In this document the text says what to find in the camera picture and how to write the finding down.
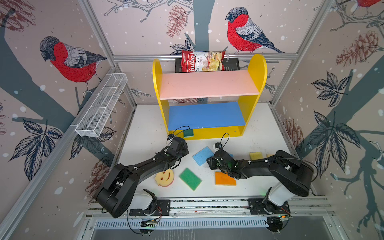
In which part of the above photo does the black wire basket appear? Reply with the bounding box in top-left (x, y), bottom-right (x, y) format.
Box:
top-left (175, 58), bottom-right (240, 73)

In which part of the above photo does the yellow sponge rear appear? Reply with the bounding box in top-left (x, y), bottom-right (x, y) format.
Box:
top-left (249, 152), bottom-right (264, 161)

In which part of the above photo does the yellow shelf unit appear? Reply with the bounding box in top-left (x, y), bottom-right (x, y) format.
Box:
top-left (153, 55), bottom-right (268, 140)

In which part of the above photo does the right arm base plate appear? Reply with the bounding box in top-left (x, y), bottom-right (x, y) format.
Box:
top-left (248, 199), bottom-right (291, 215)

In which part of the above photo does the red cassava chips bag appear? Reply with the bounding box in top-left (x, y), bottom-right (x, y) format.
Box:
top-left (181, 51), bottom-right (226, 73)

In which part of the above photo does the dark green scrub sponge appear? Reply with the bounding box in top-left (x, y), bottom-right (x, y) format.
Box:
top-left (183, 129), bottom-right (194, 138)

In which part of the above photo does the light blue sponge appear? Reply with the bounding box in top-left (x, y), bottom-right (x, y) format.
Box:
top-left (193, 147), bottom-right (214, 167)

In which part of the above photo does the white mesh wall basket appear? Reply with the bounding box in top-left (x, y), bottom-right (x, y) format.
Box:
top-left (75, 73), bottom-right (128, 138)

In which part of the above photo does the yellow smiley face sponge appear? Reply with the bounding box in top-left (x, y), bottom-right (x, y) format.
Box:
top-left (155, 169), bottom-right (175, 187)

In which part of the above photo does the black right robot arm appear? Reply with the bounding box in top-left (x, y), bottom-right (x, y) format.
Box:
top-left (207, 147), bottom-right (314, 215)

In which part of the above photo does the light green scrub sponge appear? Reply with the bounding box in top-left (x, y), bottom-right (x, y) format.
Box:
top-left (179, 168), bottom-right (202, 191)

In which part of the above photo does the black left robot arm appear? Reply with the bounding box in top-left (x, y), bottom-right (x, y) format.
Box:
top-left (94, 137), bottom-right (189, 218)

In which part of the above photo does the aluminium front rail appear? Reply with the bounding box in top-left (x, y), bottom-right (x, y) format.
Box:
top-left (86, 194), bottom-right (334, 217)

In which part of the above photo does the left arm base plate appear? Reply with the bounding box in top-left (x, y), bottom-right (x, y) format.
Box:
top-left (129, 200), bottom-right (171, 217)

